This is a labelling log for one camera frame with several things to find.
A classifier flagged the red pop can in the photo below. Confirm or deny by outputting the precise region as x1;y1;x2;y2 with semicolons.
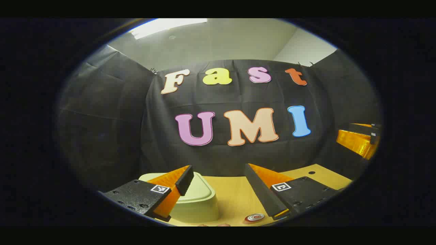
243;213;265;224

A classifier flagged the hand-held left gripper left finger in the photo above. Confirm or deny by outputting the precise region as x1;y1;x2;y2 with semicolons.
98;165;194;222

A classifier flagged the green desktop garbage bin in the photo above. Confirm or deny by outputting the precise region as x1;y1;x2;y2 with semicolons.
139;172;219;223

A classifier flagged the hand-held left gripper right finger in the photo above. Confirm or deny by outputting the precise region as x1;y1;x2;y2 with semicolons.
245;163;342;221

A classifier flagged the wooden desktop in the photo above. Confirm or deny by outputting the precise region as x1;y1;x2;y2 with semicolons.
169;164;353;227

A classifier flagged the black backdrop cloth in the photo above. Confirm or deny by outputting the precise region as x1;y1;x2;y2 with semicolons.
56;46;382;191

